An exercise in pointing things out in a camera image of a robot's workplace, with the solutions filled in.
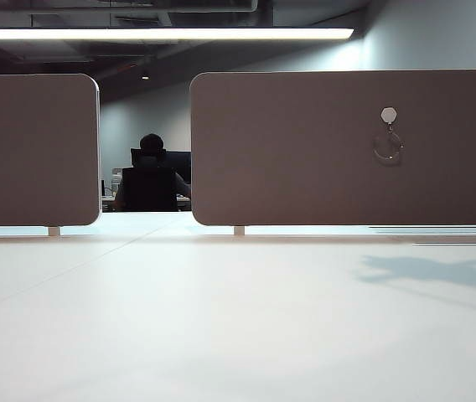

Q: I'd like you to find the long ceiling light strip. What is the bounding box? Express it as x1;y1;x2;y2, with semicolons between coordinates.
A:
0;28;355;41

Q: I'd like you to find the black office chair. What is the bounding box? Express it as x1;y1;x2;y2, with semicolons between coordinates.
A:
121;147;179;213

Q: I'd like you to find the seated person in dark clothes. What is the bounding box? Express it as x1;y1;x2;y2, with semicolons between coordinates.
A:
114;132;191;212

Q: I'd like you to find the white adhesive wall hook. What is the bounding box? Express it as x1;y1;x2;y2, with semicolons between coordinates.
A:
380;106;398;134

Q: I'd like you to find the grey desk divider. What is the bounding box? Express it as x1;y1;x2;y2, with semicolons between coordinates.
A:
189;69;476;228
0;73;101;228

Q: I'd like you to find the left grey desk divider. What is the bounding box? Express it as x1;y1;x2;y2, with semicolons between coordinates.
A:
0;73;101;228

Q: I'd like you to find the dark computer monitor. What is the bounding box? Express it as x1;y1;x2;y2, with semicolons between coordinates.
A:
166;151;192;184

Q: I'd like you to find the right grey desk divider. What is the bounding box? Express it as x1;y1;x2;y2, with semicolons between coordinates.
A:
189;69;476;228

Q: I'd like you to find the silver hoop earring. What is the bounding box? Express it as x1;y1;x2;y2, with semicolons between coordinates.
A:
372;130;406;162

